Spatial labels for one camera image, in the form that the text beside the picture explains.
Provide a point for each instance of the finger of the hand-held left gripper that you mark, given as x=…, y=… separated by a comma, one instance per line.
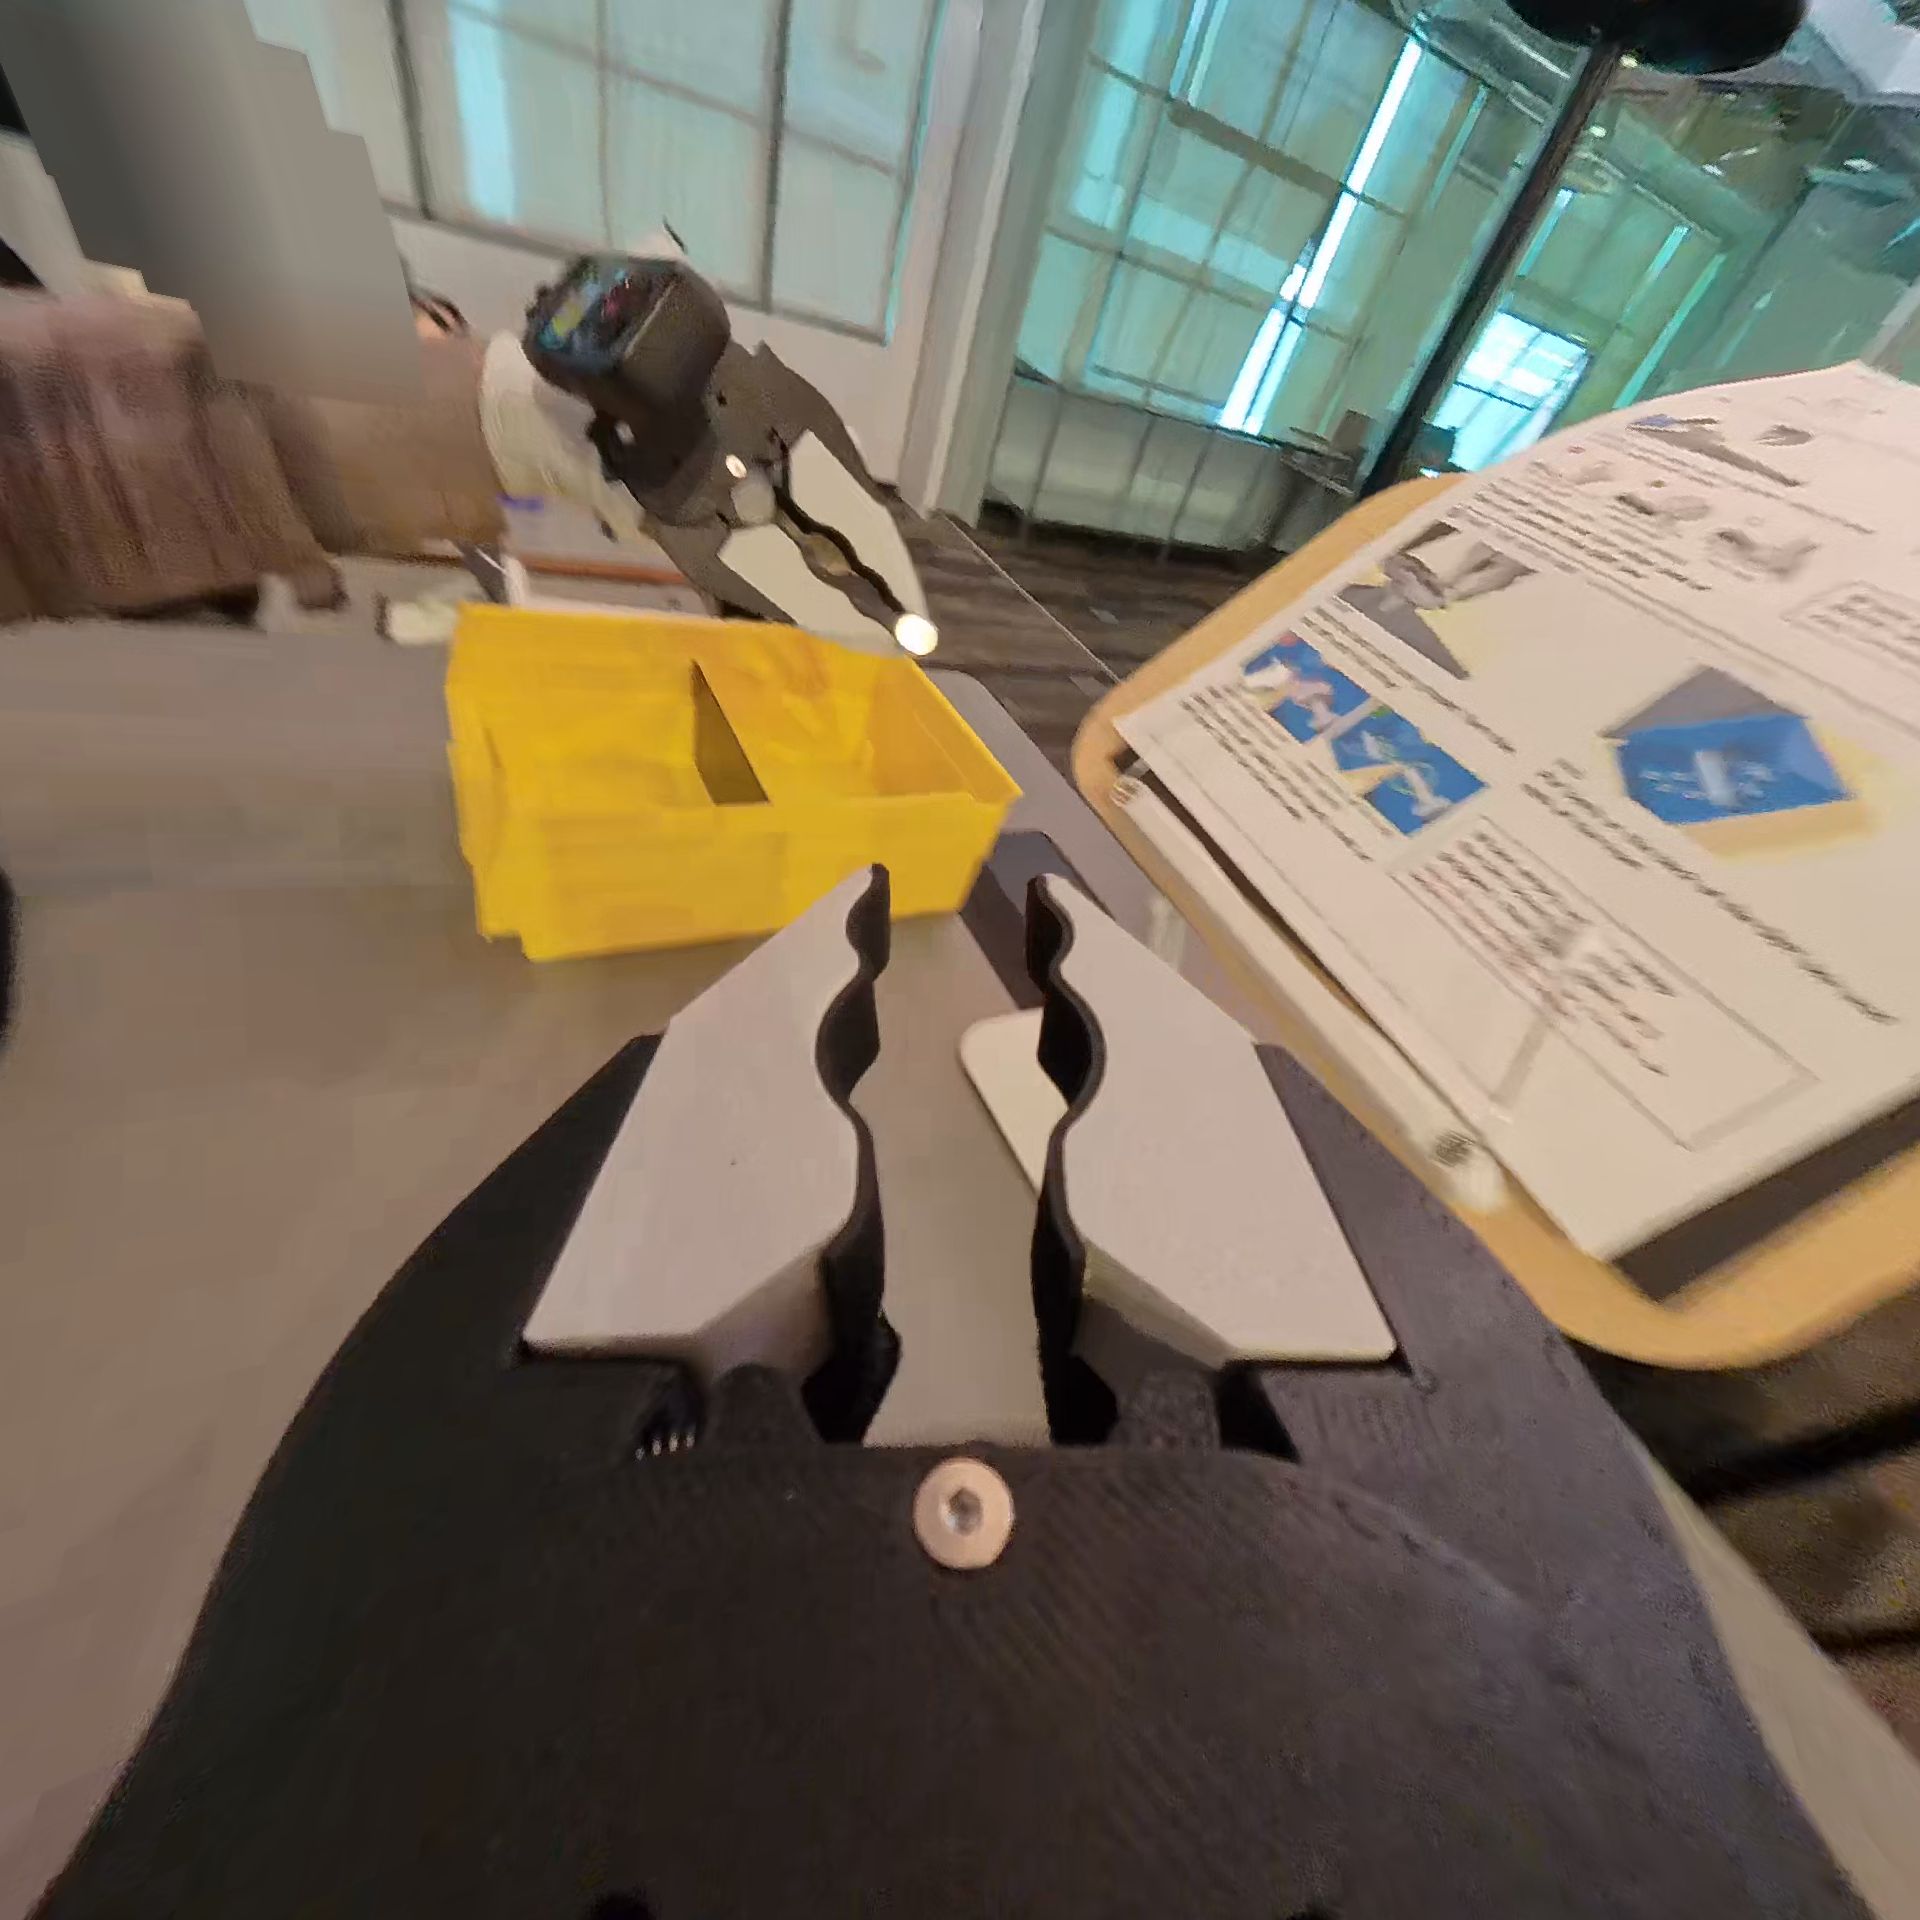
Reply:
x=774, y=578
x=862, y=523

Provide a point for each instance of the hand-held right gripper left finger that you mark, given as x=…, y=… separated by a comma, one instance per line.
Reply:
x=705, y=1201

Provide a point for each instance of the black table mat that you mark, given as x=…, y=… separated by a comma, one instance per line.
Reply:
x=997, y=878

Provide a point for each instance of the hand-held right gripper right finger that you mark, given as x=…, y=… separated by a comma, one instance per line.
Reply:
x=1214, y=1201

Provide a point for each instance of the person's left hand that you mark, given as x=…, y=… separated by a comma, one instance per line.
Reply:
x=525, y=434

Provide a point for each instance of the black tripod pole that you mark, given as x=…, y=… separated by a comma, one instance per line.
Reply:
x=1651, y=31

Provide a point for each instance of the person's left forearm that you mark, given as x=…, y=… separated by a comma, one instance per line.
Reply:
x=225, y=481

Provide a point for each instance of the printed instruction sheet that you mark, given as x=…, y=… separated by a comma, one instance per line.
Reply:
x=1501, y=902

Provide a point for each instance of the yellow plastic bin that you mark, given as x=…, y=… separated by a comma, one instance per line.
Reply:
x=629, y=856

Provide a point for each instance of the steel bolt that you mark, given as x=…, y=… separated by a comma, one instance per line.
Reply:
x=917, y=633

